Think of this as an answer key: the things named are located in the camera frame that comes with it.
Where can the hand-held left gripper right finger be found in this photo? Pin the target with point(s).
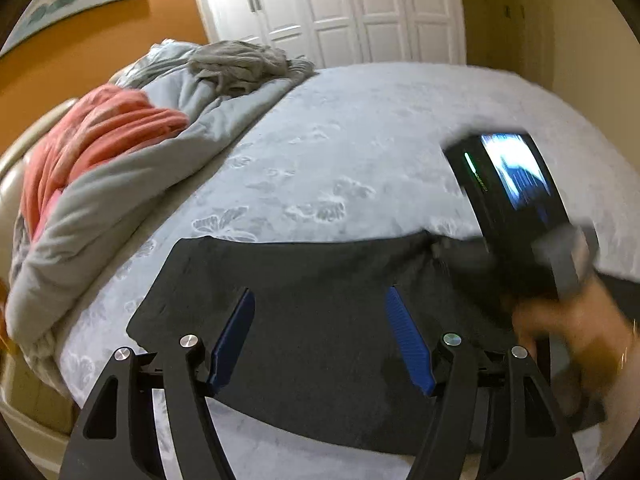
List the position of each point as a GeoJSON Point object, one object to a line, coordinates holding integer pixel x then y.
{"type": "Point", "coordinates": [405, 335]}

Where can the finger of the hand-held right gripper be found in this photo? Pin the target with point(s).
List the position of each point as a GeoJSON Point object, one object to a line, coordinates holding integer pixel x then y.
{"type": "Point", "coordinates": [465, 253]}

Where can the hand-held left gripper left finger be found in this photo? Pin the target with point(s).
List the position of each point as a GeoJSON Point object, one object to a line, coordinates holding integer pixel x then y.
{"type": "Point", "coordinates": [235, 330]}

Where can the black pants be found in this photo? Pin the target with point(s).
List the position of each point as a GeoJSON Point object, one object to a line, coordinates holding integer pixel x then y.
{"type": "Point", "coordinates": [320, 310]}

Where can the person's right forearm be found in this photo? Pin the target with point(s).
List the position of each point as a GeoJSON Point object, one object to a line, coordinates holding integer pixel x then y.
{"type": "Point", "coordinates": [617, 365]}

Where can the person's right hand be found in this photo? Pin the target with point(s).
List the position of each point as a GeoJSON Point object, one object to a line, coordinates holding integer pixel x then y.
{"type": "Point", "coordinates": [565, 330]}

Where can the bed with butterfly sheet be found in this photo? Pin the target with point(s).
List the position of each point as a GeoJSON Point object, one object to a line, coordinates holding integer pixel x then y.
{"type": "Point", "coordinates": [350, 135]}

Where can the grey duvet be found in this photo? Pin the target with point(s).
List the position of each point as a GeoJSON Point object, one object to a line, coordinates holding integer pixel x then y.
{"type": "Point", "coordinates": [150, 160]}

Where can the beige built-in cabinet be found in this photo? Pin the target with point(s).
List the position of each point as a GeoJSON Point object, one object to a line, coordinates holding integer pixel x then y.
{"type": "Point", "coordinates": [500, 20]}

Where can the pink blanket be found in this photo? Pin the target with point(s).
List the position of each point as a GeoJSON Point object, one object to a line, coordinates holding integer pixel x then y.
{"type": "Point", "coordinates": [100, 125]}

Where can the grey crumpled garment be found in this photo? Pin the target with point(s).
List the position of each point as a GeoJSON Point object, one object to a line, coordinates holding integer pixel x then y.
{"type": "Point", "coordinates": [240, 65]}

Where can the white wardrobe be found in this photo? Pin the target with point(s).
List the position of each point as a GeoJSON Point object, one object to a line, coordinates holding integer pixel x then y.
{"type": "Point", "coordinates": [325, 0]}

